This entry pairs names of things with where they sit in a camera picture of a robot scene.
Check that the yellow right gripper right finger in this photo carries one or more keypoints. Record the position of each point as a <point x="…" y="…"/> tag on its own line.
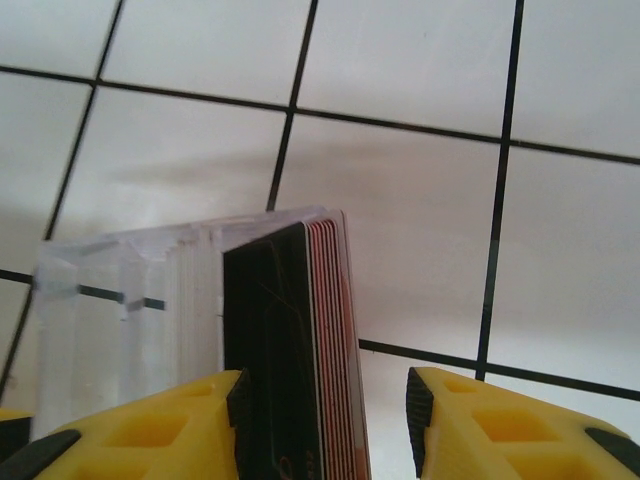
<point x="500" y="435"/>

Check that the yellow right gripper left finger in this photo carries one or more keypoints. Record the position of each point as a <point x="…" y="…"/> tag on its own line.
<point x="150" y="435"/>

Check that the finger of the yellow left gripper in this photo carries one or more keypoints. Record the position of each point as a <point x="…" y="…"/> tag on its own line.
<point x="14" y="425"/>

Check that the clear acrylic card box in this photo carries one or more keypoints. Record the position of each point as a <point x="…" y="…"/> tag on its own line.
<point x="100" y="350"/>

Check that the black credit card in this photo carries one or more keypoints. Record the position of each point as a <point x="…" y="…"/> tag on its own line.
<point x="270" y="325"/>

